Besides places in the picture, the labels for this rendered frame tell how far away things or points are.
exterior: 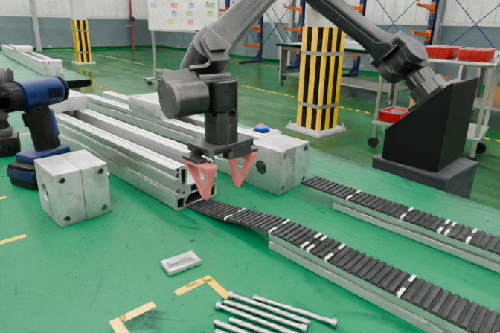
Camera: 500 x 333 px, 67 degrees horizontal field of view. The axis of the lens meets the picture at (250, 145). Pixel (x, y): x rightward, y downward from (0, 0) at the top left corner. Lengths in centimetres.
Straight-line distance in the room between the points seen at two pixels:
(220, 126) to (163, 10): 641
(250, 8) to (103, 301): 57
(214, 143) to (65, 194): 26
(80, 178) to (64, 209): 6
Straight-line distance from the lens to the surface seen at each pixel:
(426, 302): 51
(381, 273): 54
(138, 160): 81
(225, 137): 62
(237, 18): 75
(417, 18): 902
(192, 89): 57
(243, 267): 57
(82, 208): 72
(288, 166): 78
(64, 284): 59
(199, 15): 651
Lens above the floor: 112
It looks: 18 degrees down
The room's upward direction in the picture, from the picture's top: 1 degrees clockwise
